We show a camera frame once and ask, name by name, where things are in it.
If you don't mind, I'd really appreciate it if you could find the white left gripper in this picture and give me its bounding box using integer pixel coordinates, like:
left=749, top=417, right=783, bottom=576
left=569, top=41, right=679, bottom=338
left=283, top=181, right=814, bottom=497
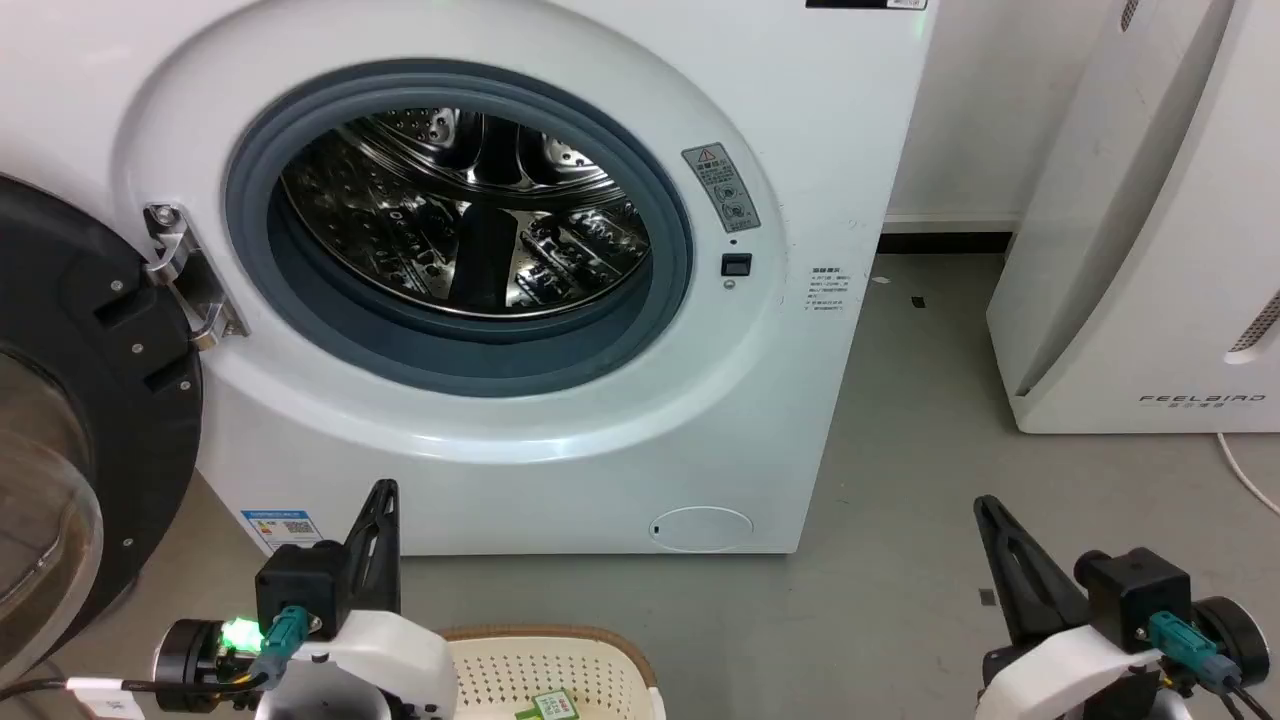
left=153, top=480, right=461, bottom=720

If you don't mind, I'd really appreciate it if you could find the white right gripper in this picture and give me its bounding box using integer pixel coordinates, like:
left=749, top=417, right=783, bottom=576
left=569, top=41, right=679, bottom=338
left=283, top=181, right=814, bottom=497
left=973, top=495, right=1272, bottom=720

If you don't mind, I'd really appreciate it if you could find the green item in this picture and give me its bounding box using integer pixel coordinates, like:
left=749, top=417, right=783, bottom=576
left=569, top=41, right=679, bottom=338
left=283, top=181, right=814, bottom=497
left=515, top=689, right=580, bottom=720

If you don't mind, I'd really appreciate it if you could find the black washing machine door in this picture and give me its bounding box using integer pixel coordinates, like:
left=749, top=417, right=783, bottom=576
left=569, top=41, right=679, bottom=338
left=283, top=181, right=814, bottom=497
left=0, top=175, right=204, bottom=689

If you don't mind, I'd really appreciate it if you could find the stainless steel washing machine drum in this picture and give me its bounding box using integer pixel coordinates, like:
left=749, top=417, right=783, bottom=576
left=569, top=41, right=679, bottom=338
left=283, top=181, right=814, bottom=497
left=280, top=108, right=652, bottom=319

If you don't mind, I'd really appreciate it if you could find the blue energy label sticker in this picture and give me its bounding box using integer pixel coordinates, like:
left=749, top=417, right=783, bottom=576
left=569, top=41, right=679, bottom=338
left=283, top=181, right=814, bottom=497
left=240, top=509, right=324, bottom=554

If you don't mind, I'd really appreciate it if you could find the cream plastic laundry basket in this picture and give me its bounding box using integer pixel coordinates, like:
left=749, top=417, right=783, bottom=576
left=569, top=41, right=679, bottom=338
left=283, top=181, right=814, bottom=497
left=437, top=626, right=668, bottom=720

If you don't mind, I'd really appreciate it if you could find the grey rubber door gasket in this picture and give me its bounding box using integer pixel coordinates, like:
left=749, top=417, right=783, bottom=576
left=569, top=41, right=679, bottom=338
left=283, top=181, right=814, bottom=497
left=224, top=60, right=695, bottom=399

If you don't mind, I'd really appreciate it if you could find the round filter cover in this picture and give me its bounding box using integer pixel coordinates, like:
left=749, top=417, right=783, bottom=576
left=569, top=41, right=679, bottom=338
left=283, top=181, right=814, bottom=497
left=649, top=505, right=755, bottom=553

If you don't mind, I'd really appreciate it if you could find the black baseboard strip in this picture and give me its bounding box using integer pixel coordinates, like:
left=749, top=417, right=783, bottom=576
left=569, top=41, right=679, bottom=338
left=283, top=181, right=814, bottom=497
left=877, top=232, right=1014, bottom=255

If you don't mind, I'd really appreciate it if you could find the chrome door hinge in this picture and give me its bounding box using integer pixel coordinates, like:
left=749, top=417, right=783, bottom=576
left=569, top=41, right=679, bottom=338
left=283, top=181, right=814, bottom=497
left=143, top=203, right=249, bottom=351

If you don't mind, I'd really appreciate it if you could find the small printed text label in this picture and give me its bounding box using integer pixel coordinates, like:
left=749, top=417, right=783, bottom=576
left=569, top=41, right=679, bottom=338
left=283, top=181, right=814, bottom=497
left=806, top=265, right=851, bottom=314

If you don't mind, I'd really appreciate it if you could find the white air purifier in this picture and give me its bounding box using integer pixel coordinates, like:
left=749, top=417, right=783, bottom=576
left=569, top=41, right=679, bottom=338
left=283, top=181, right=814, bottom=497
left=986, top=0, right=1280, bottom=435

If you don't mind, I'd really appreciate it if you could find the grey warning sticker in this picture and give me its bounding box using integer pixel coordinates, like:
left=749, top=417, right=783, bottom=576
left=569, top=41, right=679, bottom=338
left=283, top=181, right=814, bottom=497
left=682, top=142, right=762, bottom=234

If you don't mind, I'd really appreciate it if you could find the white front-load washing machine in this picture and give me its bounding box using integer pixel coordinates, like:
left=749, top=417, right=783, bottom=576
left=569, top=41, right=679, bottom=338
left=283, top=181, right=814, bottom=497
left=0, top=0, right=941, bottom=556

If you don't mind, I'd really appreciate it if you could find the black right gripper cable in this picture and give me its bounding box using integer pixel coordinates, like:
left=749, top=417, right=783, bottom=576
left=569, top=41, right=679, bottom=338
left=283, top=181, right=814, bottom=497
left=1147, top=611, right=1280, bottom=720

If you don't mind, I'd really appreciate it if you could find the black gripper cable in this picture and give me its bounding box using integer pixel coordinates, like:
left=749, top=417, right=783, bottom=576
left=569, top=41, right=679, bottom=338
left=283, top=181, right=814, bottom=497
left=0, top=604, right=307, bottom=719
left=1147, top=611, right=1280, bottom=720

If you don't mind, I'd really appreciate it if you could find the white power cable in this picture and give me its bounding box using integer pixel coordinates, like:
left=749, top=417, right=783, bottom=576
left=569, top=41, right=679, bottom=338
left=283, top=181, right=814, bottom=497
left=1216, top=432, right=1280, bottom=519

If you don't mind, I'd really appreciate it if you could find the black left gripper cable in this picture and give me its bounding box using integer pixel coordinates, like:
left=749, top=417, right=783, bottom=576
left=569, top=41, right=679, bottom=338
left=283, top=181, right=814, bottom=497
left=0, top=604, right=307, bottom=719

